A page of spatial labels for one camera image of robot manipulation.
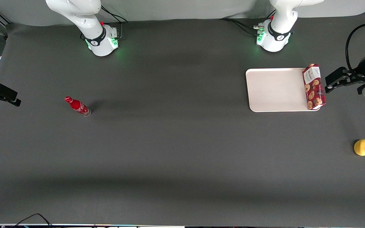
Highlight black right arm base cables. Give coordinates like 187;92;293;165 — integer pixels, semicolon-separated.
100;5;129;39

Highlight thin black floor cable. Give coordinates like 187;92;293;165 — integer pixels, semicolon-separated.
11;213;54;228

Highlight black clamp device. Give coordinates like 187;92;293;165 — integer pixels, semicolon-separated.
0;76;22;107

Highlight black arm base cables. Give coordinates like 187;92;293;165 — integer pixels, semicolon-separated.
100;5;129;39
219;11;276;36

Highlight black left arm wrist cable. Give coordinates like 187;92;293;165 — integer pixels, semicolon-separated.
345;22;365;75

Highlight yellow lemon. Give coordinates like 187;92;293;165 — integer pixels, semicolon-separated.
354;139;365;156

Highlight red cola bottle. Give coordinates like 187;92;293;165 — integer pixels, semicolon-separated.
64;96;92;117

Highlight red cookie box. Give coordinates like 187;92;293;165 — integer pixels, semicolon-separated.
302;64;326;110

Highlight black left arm base cables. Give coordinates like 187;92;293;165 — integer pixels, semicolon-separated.
219;11;276;36

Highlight white rectangular tray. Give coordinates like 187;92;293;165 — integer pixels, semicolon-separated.
246;68;321;112

